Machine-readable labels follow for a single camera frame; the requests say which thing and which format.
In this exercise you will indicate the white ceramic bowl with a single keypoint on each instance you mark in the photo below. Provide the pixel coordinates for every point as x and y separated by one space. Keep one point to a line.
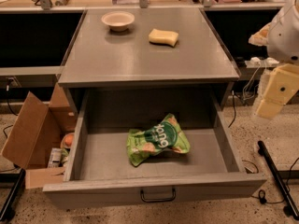
118 21

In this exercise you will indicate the black drawer handle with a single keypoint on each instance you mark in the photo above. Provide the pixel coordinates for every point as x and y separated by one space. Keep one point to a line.
158 195

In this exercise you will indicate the white power strip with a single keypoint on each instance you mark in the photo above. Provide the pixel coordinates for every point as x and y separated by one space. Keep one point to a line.
268 62

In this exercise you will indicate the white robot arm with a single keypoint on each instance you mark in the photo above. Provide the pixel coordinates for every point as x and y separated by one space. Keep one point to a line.
281 38

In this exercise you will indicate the open grey drawer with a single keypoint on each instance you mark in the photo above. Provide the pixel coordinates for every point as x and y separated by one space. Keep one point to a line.
99 173

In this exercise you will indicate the open cardboard box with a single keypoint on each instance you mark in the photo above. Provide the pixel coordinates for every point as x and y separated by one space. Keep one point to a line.
38 129

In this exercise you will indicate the green rice chip bag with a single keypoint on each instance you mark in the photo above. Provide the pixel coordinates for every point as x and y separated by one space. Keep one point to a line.
166 135

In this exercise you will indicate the yellow sponge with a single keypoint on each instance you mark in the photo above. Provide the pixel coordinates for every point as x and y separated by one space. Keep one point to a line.
163 37

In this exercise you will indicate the orange ball in box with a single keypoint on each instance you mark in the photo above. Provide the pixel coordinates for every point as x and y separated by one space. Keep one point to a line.
68 140

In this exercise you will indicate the black floor rail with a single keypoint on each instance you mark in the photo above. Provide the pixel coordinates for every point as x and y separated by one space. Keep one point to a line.
15 183
282 178

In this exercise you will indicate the grey cabinet counter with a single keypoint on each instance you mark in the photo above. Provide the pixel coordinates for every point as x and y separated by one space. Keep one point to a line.
100 57

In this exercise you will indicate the black floor rail right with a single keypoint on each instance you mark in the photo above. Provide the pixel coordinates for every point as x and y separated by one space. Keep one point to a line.
282 178

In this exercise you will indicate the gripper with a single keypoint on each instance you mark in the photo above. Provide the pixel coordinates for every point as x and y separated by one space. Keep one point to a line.
285 37

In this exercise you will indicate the black floor rail left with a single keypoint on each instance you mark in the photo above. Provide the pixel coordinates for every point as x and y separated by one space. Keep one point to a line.
15 183

